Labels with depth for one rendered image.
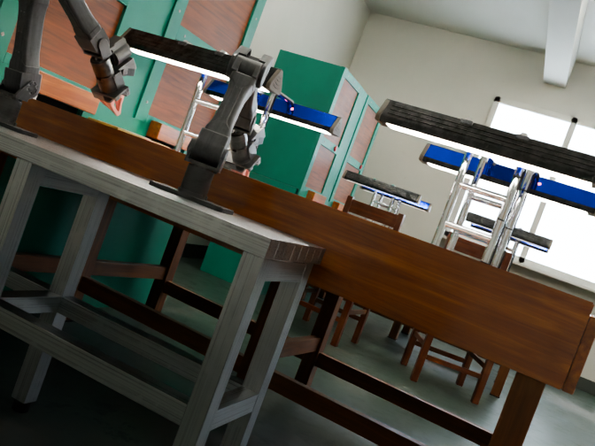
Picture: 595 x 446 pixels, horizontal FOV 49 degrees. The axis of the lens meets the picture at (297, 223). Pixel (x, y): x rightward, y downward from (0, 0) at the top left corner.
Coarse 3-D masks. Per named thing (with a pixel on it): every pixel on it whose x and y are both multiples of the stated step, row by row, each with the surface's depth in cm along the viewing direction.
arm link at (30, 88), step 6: (0, 84) 169; (30, 84) 168; (36, 84) 169; (0, 90) 168; (6, 90) 171; (24, 90) 167; (30, 90) 168; (36, 90) 170; (12, 96) 166; (18, 96) 166; (24, 96) 167; (30, 96) 169
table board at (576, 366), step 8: (592, 320) 128; (592, 328) 128; (584, 336) 128; (592, 336) 128; (584, 344) 128; (576, 352) 129; (584, 352) 128; (576, 360) 128; (584, 360) 128; (576, 368) 128; (568, 376) 129; (576, 376) 128; (568, 384) 128; (576, 384) 128; (568, 392) 128
